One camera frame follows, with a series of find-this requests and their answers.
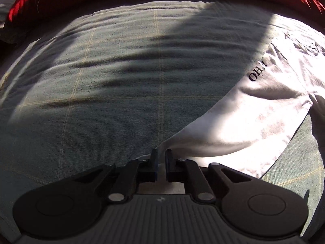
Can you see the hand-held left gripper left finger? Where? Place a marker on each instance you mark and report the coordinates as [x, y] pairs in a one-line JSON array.
[[153, 167]]

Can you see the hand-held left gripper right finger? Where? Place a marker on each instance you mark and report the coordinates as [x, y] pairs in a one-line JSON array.
[[169, 166]]

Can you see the white printed t-shirt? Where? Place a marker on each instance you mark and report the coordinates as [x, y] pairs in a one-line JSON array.
[[254, 111]]

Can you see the green plaid bedspread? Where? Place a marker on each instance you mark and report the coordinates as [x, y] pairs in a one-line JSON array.
[[101, 81]]

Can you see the grey pillow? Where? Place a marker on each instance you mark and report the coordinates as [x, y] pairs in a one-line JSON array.
[[12, 2]]

